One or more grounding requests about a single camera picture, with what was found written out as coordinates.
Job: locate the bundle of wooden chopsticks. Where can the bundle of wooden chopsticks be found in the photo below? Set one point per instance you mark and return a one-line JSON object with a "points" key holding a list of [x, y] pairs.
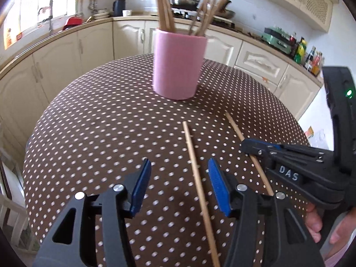
{"points": [[162, 8]]}

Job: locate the green yellow bottle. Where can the green yellow bottle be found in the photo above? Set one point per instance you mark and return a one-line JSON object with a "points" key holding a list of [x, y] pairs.
{"points": [[301, 51]]}

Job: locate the green electric grill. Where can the green electric grill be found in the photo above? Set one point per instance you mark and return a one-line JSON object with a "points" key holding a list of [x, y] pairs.
{"points": [[278, 40]]}

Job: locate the black electric kettle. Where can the black electric kettle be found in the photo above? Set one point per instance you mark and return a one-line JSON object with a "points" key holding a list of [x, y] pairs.
{"points": [[119, 8]]}

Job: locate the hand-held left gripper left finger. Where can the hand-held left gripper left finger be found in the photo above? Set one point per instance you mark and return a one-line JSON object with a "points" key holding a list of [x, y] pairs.
{"points": [[140, 189]]}

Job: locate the slender wooden chopstick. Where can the slender wooden chopstick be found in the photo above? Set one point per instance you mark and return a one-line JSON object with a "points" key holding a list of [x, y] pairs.
{"points": [[235, 126], [199, 178]]}

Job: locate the beige kitchen countertop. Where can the beige kitchen countertop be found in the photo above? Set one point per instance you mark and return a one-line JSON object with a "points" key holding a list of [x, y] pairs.
{"points": [[139, 17]]}

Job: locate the pink cylindrical utensil holder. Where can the pink cylindrical utensil holder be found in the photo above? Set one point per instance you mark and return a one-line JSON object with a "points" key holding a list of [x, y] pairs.
{"points": [[178, 66]]}

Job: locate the orange printed package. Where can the orange printed package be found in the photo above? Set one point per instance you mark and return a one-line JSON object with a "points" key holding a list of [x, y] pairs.
{"points": [[311, 132]]}

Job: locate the white mug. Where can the white mug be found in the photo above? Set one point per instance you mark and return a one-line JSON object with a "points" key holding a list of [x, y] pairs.
{"points": [[127, 13]]}

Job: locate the person's right hand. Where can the person's right hand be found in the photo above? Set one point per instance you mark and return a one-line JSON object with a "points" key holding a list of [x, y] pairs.
{"points": [[314, 222]]}

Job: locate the stack of white bowls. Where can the stack of white bowls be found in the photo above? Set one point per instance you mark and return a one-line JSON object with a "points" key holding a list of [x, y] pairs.
{"points": [[101, 15]]}

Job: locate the hanging metal ladle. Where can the hanging metal ladle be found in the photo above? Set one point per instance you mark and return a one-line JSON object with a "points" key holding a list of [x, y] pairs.
{"points": [[81, 1]]}

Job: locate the dark sauce bottle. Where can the dark sauce bottle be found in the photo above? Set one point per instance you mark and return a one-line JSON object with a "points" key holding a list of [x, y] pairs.
{"points": [[310, 59]]}

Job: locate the red label bottle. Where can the red label bottle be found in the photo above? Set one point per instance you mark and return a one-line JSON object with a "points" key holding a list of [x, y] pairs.
{"points": [[293, 39]]}

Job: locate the white metal rack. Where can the white metal rack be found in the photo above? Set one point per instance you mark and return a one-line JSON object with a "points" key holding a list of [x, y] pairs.
{"points": [[11, 203]]}

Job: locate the brown polka dot tablecloth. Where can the brown polka dot tablecloth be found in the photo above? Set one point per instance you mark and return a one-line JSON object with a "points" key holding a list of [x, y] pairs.
{"points": [[97, 116]]}

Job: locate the metal sink faucet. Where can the metal sink faucet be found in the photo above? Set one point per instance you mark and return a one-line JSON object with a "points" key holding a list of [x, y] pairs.
{"points": [[51, 19]]}

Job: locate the small red box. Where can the small red box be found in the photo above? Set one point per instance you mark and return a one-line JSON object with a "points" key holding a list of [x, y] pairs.
{"points": [[19, 36]]}

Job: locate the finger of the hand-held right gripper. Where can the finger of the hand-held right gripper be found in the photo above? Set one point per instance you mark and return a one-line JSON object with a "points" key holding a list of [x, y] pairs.
{"points": [[275, 146], [289, 171]]}

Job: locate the hanging kitchen utensil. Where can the hanging kitchen utensil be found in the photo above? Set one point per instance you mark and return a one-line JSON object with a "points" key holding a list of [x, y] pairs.
{"points": [[94, 2]]}

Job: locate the cream lower kitchen cabinets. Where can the cream lower kitchen cabinets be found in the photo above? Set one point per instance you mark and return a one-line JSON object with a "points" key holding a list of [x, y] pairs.
{"points": [[55, 58]]}

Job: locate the orange sauce bottle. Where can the orange sauce bottle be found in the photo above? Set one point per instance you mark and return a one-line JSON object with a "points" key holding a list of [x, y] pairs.
{"points": [[317, 64]]}

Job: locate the steel wok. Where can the steel wok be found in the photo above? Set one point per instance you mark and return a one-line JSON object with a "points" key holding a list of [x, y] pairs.
{"points": [[225, 14]]}

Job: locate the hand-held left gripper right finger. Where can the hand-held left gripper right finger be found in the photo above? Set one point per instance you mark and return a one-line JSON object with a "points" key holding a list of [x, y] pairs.
{"points": [[219, 186]]}

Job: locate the kitchen window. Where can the kitchen window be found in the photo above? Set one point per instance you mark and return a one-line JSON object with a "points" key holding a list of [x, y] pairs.
{"points": [[30, 5]]}

